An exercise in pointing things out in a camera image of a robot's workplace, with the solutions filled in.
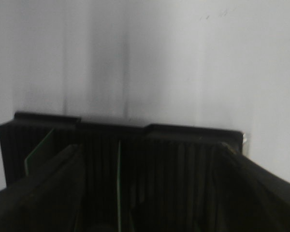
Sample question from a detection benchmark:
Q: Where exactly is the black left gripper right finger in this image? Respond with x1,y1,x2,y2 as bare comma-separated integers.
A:
130,144,290,232

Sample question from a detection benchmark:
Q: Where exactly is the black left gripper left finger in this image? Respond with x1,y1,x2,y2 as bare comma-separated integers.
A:
0,145,86,232

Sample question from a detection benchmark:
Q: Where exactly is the green perforated circuit board rear right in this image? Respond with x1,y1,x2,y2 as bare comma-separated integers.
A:
24,129,55,176

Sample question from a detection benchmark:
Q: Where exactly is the green perforated circuit board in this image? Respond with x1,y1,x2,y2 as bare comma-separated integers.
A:
24,129,55,176
116,141,122,232

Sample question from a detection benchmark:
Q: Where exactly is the green perforated circuit board rear left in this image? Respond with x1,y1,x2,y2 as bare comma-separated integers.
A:
116,141,122,232

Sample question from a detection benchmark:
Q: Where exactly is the black slotted board rack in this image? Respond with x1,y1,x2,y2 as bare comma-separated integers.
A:
0,112,243,232

